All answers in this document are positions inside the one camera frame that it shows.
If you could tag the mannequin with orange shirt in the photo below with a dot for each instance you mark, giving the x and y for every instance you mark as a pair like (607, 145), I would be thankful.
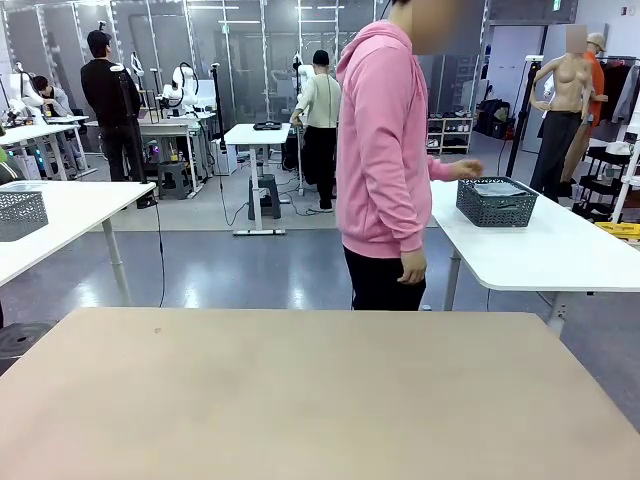
(596, 75)

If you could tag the person's left forearm pink sleeve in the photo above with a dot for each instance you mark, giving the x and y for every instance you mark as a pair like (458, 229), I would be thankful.
(440, 169)

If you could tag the white table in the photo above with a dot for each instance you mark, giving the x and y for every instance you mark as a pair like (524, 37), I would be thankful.
(525, 255)
(75, 215)

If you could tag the person's right hand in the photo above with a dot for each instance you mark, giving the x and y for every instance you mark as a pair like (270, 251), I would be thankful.
(415, 267)

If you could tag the person in beige shirt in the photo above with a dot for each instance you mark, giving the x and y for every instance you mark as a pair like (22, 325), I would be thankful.
(320, 115)

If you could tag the black bags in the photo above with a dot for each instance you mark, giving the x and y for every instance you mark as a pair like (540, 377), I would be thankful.
(495, 117)

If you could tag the dark grey step stool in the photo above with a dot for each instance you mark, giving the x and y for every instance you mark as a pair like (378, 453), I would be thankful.
(172, 177)

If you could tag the person in pink hoodie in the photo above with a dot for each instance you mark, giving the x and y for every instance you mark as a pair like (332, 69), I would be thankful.
(380, 150)

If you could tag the black thin stand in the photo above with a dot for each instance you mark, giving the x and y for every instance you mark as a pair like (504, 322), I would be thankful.
(218, 110)

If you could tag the black camera tripod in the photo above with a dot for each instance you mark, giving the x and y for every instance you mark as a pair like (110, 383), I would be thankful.
(131, 125)

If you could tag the person's right forearm pink sleeve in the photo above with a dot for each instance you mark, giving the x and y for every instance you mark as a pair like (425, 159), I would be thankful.
(407, 220)

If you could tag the long white desk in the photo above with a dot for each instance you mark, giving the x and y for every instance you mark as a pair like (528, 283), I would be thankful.
(35, 132)

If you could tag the person's left hand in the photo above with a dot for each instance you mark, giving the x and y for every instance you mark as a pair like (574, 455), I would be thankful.
(469, 168)

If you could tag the man in black clothes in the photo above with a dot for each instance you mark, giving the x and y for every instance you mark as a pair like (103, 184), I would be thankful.
(107, 100)

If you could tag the clothes rack with garments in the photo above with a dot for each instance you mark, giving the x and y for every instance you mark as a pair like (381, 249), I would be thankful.
(622, 85)

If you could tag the light grey towel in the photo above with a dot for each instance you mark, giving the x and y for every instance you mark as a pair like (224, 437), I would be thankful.
(500, 188)

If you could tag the round grey floor plate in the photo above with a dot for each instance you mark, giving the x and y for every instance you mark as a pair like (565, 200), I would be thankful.
(22, 340)

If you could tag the yellow plastic crate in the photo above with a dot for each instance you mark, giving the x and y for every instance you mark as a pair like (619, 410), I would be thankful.
(620, 231)

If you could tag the seated person in grey jacket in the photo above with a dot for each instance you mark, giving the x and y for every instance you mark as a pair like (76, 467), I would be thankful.
(52, 97)

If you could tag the bare mannequin with dark trousers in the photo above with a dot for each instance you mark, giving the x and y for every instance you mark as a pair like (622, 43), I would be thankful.
(562, 100)

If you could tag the grey plastic lattice basket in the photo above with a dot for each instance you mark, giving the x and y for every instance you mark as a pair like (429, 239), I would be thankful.
(495, 210)
(20, 215)

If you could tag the flat black device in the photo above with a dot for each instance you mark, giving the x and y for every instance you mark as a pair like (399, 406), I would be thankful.
(270, 126)

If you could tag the black wheeled cart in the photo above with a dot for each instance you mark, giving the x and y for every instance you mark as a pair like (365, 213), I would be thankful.
(602, 180)

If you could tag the white workbench with frame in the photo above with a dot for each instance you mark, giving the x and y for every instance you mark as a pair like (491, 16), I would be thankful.
(170, 125)

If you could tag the small white robot arm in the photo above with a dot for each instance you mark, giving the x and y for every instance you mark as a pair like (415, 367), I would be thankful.
(25, 95)
(302, 72)
(182, 85)

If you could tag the white shoe shelf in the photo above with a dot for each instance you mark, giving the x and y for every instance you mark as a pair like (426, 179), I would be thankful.
(450, 132)

